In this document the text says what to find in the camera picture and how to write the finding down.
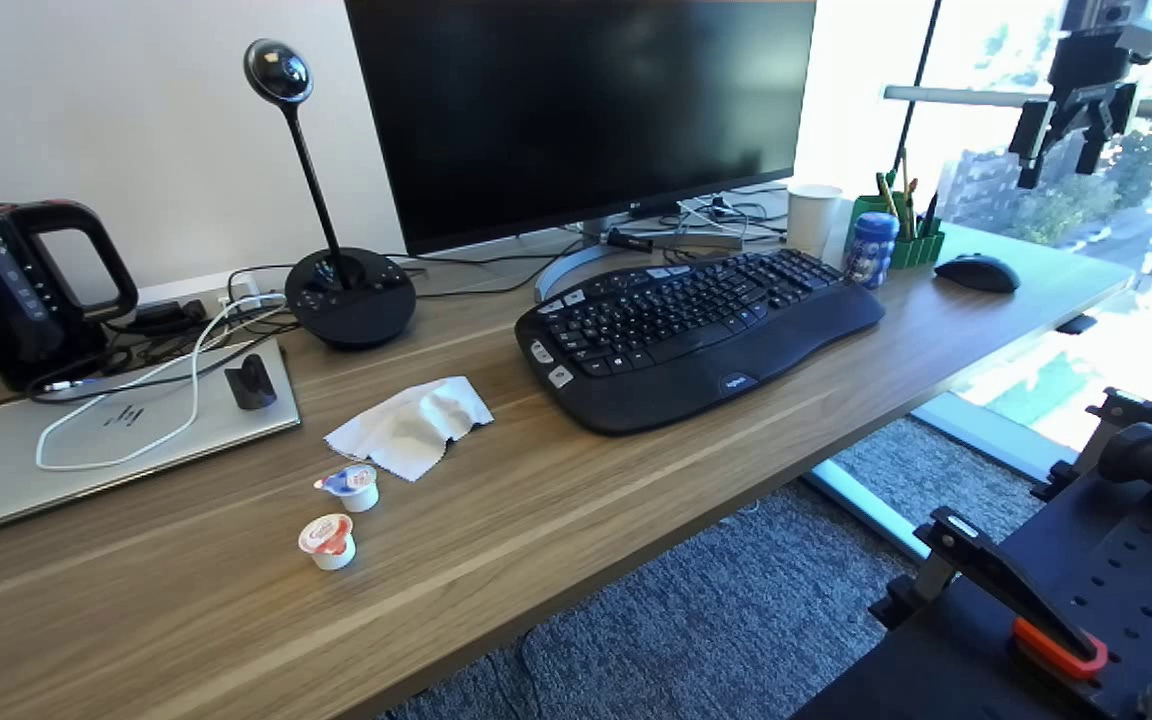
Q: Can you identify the large black computer monitor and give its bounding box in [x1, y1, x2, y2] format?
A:
[345, 0, 820, 260]

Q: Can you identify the creamer cup with red lid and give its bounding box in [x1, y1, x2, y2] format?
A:
[298, 509, 365, 575]

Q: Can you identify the black Logitech computer mouse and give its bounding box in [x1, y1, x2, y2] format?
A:
[934, 254, 1026, 299]

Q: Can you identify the white paper cup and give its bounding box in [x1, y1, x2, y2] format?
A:
[786, 180, 851, 265]

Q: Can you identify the thin white cable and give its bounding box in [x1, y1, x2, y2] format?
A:
[31, 293, 262, 476]

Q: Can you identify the closed silver laptop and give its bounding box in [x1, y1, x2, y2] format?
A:
[0, 335, 303, 550]

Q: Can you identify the black webcam on stalk base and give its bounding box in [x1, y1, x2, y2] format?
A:
[239, 35, 420, 351]

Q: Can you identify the crumpled white tissue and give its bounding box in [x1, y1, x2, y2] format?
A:
[323, 374, 495, 485]

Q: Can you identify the grey window rail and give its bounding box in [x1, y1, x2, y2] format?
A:
[880, 84, 1152, 130]

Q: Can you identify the black clamp with orange handle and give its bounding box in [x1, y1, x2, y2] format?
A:
[928, 504, 1112, 690]

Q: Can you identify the silver monitor stand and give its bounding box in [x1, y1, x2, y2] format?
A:
[533, 196, 794, 304]

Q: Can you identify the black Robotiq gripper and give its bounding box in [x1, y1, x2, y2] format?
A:
[1005, 0, 1152, 192]

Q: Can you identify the black perforated robot cart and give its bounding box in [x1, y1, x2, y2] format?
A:
[794, 389, 1152, 720]

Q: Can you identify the small black adapter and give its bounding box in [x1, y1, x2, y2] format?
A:
[225, 351, 279, 414]

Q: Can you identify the black slanted pole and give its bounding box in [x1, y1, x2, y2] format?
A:
[888, 0, 950, 192]

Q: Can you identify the black ergonomic keyboard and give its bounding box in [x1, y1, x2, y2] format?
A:
[511, 249, 888, 438]

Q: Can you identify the blue gum canister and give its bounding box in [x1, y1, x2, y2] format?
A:
[843, 208, 902, 293]

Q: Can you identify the green plastic pen organizer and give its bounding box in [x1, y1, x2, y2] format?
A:
[849, 169, 950, 274]

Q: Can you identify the creamer cup with purple lid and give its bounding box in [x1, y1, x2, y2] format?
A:
[313, 460, 385, 518]

